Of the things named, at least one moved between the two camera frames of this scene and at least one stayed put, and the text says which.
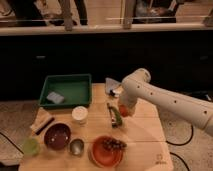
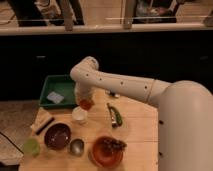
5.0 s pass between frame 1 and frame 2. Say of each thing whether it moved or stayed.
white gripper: moved
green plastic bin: stayed
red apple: moved
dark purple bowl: stayed
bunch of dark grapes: stayed
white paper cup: stayed
